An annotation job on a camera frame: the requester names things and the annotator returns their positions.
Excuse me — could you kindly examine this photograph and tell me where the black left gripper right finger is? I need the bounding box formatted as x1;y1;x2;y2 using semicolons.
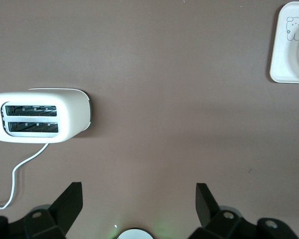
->
189;183;299;239

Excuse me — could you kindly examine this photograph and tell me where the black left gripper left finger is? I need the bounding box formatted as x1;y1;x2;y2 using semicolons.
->
0;182;84;239

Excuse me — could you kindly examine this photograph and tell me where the cream rabbit print tray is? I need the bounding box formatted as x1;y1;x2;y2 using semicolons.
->
269;1;299;84

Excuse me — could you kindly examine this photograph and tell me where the cream two-slot toaster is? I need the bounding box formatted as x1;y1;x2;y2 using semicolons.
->
0;87;92;144

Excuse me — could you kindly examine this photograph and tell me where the white toaster power cable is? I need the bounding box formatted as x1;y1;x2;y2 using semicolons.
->
0;142;50;210

